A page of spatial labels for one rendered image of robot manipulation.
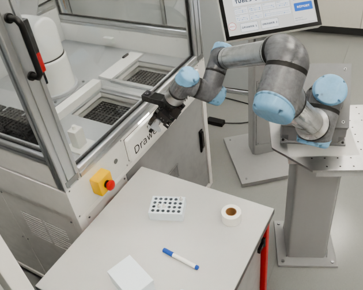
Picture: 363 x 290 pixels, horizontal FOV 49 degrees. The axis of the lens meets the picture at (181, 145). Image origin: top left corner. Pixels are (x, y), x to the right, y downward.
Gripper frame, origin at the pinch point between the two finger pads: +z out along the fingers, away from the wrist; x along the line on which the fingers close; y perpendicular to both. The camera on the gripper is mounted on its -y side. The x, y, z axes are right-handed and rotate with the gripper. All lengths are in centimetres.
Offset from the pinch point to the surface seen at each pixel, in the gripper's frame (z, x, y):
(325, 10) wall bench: 52, 300, 39
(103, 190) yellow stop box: 3.3, -35.3, 4.1
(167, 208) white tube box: -4.1, -28.5, 26.3
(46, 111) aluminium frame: -25, -43, -21
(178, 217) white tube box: -5.2, -29.4, 31.1
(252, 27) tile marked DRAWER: -13, 83, 5
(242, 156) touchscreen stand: 71, 88, 52
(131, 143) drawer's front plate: 1.6, -12.8, -0.4
